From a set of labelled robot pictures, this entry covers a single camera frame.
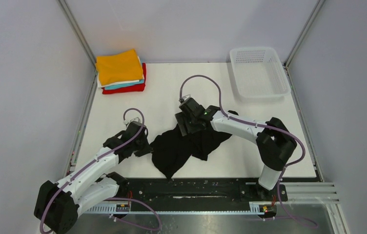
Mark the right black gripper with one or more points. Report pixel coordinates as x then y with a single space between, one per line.
183 122

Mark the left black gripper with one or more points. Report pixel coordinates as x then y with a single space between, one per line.
147 149

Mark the black t shirt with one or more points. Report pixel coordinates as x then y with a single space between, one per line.
171 150

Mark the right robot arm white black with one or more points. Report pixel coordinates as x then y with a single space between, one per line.
272 138

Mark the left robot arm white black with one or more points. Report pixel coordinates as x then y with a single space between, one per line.
60 204

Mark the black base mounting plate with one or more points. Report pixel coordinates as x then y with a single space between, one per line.
203 194

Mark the red folded t shirt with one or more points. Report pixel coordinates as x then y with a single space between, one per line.
133 88

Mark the teal folded t shirt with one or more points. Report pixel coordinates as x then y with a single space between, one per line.
122 84

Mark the left small electronics module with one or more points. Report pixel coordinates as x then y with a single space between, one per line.
122 207

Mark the small electronics module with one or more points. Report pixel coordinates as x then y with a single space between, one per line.
122 207
268 208

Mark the white folded t shirt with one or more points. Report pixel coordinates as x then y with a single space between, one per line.
99 82

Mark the white plastic basket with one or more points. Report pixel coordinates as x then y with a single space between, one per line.
258 74

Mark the orange folded t shirt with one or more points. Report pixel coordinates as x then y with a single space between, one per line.
122 67

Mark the right small electronics module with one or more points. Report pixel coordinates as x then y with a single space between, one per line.
268 208

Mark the white slotted cable duct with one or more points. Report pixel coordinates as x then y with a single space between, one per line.
110 208

